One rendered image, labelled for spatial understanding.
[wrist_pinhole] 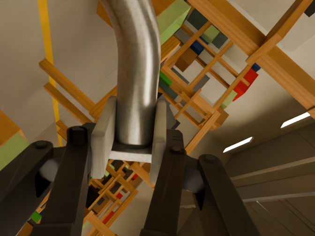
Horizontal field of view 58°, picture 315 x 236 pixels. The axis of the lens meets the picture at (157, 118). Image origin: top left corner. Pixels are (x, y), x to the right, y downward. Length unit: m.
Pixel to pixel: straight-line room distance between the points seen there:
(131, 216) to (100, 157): 10.43
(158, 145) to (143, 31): 0.07
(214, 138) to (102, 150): 12.01
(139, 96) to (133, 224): 10.43
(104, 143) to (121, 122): 0.04
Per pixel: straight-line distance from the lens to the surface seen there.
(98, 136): 0.16
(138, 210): 10.64
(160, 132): 0.17
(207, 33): 6.02
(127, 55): 0.19
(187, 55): 5.57
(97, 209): 7.39
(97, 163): 0.17
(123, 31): 0.19
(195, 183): 0.16
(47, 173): 0.16
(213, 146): 12.04
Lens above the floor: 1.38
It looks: 1 degrees down
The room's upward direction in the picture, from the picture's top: 132 degrees clockwise
